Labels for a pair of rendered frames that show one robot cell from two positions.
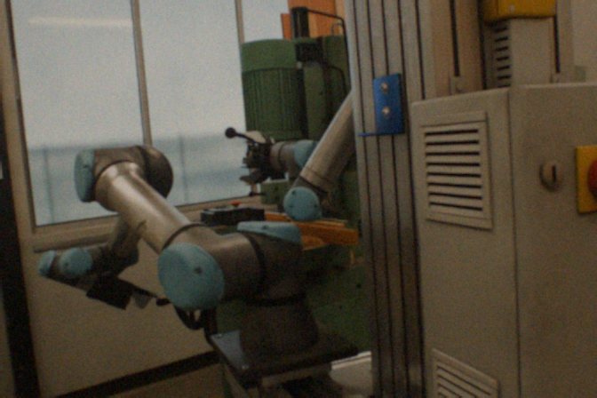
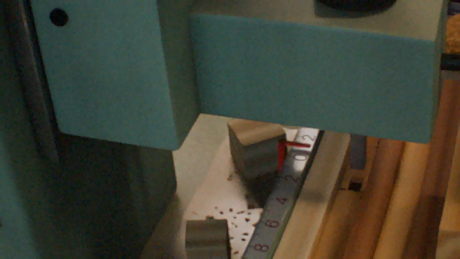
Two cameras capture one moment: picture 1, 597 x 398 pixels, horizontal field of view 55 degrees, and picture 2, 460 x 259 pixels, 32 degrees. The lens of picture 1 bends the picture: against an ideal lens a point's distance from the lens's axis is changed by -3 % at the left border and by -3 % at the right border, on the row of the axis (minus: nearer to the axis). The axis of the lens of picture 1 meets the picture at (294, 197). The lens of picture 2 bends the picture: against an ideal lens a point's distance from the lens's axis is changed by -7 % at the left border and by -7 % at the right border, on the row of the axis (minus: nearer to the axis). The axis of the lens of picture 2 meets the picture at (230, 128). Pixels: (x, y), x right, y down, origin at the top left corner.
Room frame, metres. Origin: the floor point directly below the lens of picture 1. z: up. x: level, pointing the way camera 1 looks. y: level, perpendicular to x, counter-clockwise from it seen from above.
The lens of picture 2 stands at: (2.17, 0.33, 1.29)
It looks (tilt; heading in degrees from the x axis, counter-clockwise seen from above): 37 degrees down; 235
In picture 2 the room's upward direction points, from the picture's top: 6 degrees counter-clockwise
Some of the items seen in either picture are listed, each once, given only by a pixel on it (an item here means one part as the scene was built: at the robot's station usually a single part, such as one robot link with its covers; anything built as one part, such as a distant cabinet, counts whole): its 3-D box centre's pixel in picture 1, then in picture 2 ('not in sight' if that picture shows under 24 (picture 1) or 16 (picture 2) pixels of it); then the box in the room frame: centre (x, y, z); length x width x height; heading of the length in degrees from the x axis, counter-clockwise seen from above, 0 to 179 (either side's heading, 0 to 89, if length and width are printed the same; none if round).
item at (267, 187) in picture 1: (284, 194); (325, 55); (1.89, 0.03, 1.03); 0.14 x 0.07 x 0.09; 123
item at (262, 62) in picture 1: (270, 92); not in sight; (1.88, 0.05, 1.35); 0.18 x 0.18 x 0.31
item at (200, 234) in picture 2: not in sight; (208, 247); (1.92, -0.07, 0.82); 0.03 x 0.03 x 0.03; 50
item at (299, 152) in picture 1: (302, 157); not in sight; (1.42, -0.03, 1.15); 0.11 x 0.08 x 0.09; 33
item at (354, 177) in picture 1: (355, 191); not in sight; (1.85, -0.19, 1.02); 0.09 x 0.07 x 0.12; 33
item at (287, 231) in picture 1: (268, 256); not in sight; (1.08, 0.06, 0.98); 0.13 x 0.12 x 0.14; 130
